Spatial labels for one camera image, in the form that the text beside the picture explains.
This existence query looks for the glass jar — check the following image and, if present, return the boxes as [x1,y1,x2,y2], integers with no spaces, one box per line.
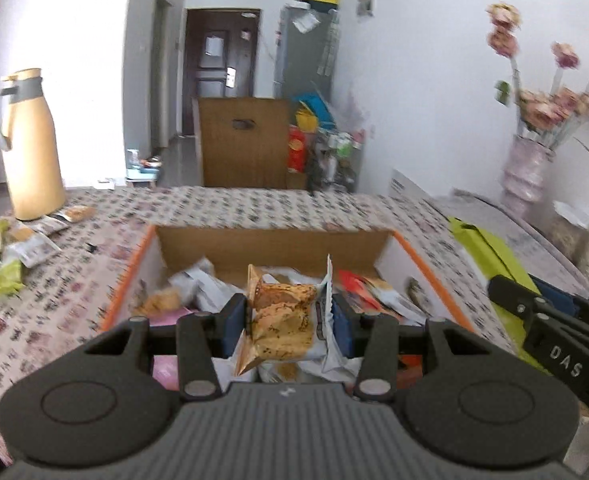
[549,200,589,261]

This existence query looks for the pile of white biscuit packets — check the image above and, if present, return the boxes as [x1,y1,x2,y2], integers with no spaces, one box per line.
[137,257,432,391]

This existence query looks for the dark brown entrance door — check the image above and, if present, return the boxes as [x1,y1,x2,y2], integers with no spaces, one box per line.
[184,8,261,136]

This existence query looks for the grey patterned cloth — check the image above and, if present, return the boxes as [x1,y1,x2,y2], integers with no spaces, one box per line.
[431,187,589,306]

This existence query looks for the calligraphy print tablecloth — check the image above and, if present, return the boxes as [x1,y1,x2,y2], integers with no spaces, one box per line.
[0,185,589,466]

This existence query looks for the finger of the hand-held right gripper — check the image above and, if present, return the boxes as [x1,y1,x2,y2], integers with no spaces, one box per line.
[537,282,589,323]
[488,274,542,323]

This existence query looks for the wooden chair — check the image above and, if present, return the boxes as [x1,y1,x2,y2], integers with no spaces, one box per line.
[197,97,291,190]

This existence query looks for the blue and yellow bags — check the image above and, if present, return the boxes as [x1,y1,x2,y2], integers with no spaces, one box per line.
[294,91,337,133]

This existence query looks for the green snack packet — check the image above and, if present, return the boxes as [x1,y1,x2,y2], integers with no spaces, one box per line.
[448,216,550,368]

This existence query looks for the yellow thermos jug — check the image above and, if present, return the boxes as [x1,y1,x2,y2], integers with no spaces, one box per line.
[0,67,68,222]

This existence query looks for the pale blue floor tray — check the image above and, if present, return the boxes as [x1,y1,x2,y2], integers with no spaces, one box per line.
[126,149,162,181]

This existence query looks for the small green packet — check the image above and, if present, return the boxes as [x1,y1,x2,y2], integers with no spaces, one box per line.
[0,260,26,297]

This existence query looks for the dried pink roses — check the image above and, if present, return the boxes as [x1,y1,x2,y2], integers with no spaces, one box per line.
[487,2,589,148]

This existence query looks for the paper note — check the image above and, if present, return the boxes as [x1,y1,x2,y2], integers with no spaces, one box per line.
[292,10,321,33]

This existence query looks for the grey printed snack packet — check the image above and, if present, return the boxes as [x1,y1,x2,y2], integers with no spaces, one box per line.
[4,237,58,267]

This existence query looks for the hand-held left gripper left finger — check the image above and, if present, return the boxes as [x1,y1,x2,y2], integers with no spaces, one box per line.
[85,292,249,402]

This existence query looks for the pink snack packet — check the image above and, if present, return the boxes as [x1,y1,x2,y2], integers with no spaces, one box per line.
[152,310,198,392]

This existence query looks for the red cartoon snack packet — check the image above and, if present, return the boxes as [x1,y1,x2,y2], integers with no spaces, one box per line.
[335,269,400,313]

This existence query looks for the grey side door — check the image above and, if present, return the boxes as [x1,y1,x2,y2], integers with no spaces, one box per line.
[152,0,175,153]

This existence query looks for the pink ribbed vase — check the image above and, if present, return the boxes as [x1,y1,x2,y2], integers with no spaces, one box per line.
[501,135,555,221]

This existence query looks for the biscuit snack packet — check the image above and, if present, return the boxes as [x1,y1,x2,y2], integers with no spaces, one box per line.
[233,254,361,377]
[49,205,96,225]

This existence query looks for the grey refrigerator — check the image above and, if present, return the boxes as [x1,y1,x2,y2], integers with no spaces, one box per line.
[274,4,340,111]

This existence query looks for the orange cardboard box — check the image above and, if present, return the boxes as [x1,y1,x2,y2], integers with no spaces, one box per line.
[97,224,520,376]

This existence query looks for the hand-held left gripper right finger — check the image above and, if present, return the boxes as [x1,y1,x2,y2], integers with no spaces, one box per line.
[330,294,492,404]

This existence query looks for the trolley rack with bottles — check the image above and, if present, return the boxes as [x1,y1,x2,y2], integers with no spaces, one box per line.
[308,130,366,193]

